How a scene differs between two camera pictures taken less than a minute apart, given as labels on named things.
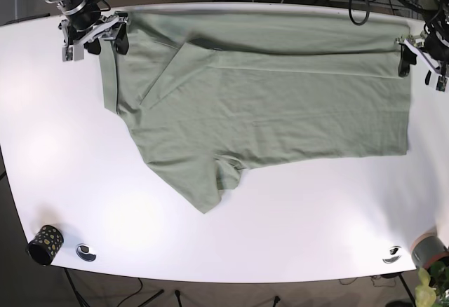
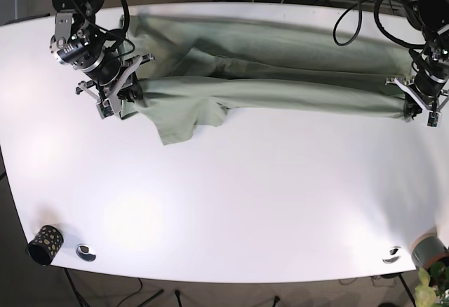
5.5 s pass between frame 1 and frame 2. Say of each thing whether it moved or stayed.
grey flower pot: stayed
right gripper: moved
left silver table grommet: stayed
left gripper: moved
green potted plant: stayed
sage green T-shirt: moved
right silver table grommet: stayed
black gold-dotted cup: stayed
